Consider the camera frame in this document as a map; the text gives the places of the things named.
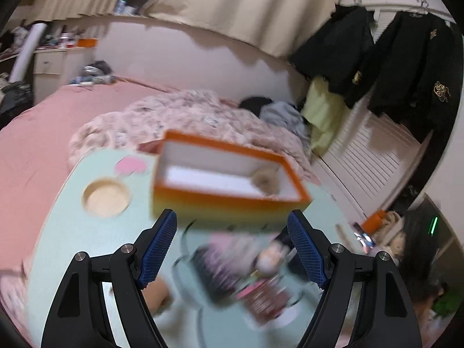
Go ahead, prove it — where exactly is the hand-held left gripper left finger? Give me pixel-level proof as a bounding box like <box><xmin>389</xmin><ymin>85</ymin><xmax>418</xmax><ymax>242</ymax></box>
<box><xmin>41</xmin><ymin>208</ymin><xmax>178</xmax><ymax>348</ymax></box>

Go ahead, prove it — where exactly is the dark red cushion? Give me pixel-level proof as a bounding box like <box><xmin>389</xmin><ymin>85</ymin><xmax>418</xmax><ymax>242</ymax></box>
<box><xmin>138</xmin><ymin>141</ymin><xmax>162</xmax><ymax>155</ymax></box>

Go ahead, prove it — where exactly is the pink rabbit print blanket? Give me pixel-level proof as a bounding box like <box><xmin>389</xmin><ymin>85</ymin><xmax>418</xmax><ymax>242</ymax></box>
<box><xmin>69</xmin><ymin>90</ymin><xmax>320</xmax><ymax>185</ymax></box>

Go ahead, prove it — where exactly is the yellow-green garment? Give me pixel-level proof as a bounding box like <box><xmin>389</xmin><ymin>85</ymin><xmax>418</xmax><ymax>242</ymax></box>
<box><xmin>302</xmin><ymin>76</ymin><xmax>349</xmax><ymax>156</ymax></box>

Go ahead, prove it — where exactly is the orange container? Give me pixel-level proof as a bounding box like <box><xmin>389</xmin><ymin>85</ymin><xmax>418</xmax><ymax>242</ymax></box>
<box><xmin>362</xmin><ymin>210</ymin><xmax>385</xmax><ymax>234</ymax></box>

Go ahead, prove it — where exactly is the white nightstand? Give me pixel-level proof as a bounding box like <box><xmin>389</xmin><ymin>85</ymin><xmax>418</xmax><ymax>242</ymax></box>
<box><xmin>32</xmin><ymin>45</ymin><xmax>98</xmax><ymax>104</ymax></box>

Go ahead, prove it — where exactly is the white louvred wardrobe door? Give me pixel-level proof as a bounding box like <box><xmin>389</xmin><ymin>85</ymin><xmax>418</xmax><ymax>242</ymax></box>
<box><xmin>315</xmin><ymin>3</ymin><xmax>436</xmax><ymax>225</ymax></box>

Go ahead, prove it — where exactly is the white tube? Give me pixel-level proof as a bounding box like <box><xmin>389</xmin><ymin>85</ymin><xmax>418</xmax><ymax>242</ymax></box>
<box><xmin>8</xmin><ymin>22</ymin><xmax>48</xmax><ymax>82</ymax></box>

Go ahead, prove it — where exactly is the brown capybara plush toy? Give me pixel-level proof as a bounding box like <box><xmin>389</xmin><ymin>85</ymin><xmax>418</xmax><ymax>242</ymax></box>
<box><xmin>251</xmin><ymin>167</ymin><xmax>281</xmax><ymax>196</ymax></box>

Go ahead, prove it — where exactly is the red patterned packet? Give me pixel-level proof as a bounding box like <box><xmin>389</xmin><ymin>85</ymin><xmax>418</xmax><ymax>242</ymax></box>
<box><xmin>235</xmin><ymin>273</ymin><xmax>294</xmax><ymax>325</ymax></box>

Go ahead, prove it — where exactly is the orange cardboard box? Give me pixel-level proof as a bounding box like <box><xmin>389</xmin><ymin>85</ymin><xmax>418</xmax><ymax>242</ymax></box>
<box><xmin>151</xmin><ymin>130</ymin><xmax>312</xmax><ymax>233</ymax></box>

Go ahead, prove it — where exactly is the small pale figure toy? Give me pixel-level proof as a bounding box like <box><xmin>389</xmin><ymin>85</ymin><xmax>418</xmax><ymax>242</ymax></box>
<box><xmin>255</xmin><ymin>243</ymin><xmax>291</xmax><ymax>276</ymax></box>

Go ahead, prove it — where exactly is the black hanging jacket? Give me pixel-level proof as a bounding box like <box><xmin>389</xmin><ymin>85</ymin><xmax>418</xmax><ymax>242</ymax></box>
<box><xmin>288</xmin><ymin>4</ymin><xmax>376</xmax><ymax>109</ymax></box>

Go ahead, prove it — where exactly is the black bag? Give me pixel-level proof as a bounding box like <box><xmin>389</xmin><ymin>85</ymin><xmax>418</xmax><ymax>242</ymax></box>
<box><xmin>0</xmin><ymin>81</ymin><xmax>35</xmax><ymax>127</ymax></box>

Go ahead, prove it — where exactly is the black garment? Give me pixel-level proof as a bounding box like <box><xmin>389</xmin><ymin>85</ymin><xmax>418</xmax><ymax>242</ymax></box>
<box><xmin>238</xmin><ymin>96</ymin><xmax>276</xmax><ymax>117</ymax></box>

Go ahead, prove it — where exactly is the bed with pink sheet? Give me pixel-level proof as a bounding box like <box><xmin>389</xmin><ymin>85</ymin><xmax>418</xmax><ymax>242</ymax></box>
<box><xmin>0</xmin><ymin>76</ymin><xmax>320</xmax><ymax>298</ymax></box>

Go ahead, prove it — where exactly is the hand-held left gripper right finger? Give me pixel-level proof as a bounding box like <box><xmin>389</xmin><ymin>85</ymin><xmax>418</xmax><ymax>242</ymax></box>
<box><xmin>286</xmin><ymin>209</ymin><xmax>423</xmax><ymax>348</ymax></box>

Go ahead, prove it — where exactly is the black jacket gold embroidery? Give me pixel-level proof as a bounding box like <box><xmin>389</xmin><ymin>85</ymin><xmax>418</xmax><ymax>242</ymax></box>
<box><xmin>366</xmin><ymin>10</ymin><xmax>463</xmax><ymax>144</ymax></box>

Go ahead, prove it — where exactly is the pile of dark clothes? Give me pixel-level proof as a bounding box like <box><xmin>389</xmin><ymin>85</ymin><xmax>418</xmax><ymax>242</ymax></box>
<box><xmin>70</xmin><ymin>61</ymin><xmax>117</xmax><ymax>87</ymax></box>

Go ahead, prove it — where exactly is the grey garment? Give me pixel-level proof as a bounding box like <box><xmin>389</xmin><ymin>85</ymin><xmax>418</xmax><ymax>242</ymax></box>
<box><xmin>259</xmin><ymin>101</ymin><xmax>310</xmax><ymax>142</ymax></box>

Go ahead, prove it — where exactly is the wide beige curtain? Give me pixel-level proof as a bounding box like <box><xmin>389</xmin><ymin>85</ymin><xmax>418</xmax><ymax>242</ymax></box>
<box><xmin>143</xmin><ymin>0</ymin><xmax>350</xmax><ymax>58</ymax></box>

